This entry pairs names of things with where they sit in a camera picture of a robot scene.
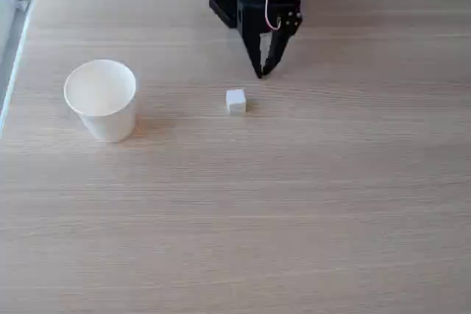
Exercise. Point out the white paper cup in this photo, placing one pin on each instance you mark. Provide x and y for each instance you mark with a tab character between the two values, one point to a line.
101	97

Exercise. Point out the small white block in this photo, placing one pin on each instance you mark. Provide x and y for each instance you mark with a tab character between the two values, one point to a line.
236	101

